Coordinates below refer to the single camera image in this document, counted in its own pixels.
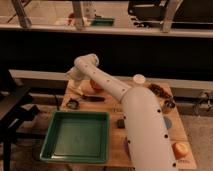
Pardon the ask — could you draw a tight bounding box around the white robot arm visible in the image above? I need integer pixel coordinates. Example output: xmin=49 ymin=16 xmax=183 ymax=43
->
xmin=67 ymin=54 xmax=178 ymax=171

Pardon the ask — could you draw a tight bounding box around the red round object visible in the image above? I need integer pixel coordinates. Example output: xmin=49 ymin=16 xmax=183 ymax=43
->
xmin=90 ymin=79 xmax=103 ymax=92

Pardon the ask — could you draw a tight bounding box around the small metal cup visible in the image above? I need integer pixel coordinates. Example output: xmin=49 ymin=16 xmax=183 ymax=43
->
xmin=66 ymin=98 xmax=79 ymax=110

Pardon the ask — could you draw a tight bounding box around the small black block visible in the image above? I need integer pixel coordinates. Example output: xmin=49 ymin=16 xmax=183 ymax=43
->
xmin=117 ymin=119 xmax=125 ymax=129

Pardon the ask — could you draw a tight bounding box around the green plastic tray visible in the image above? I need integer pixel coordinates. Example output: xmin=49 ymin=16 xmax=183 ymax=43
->
xmin=40 ymin=111 xmax=110 ymax=164

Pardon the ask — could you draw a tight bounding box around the green box on shelf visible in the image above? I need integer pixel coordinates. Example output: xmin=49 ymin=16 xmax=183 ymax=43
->
xmin=91 ymin=18 xmax=114 ymax=26

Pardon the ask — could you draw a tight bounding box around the blue round object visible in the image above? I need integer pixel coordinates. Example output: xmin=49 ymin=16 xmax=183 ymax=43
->
xmin=164 ymin=117 xmax=172 ymax=130

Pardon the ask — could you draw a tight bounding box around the black side table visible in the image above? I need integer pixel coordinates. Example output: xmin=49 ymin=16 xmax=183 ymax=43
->
xmin=0 ymin=86 xmax=44 ymax=171

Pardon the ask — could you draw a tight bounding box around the orange fruit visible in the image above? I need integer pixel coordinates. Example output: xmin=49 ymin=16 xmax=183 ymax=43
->
xmin=172 ymin=142 xmax=189 ymax=159

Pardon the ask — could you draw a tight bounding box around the black handled tool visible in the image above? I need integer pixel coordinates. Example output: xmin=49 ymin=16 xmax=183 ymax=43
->
xmin=81 ymin=96 xmax=105 ymax=102

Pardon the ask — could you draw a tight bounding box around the small dark ring cup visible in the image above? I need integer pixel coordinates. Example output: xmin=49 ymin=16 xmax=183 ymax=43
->
xmin=162 ymin=100 xmax=175 ymax=114

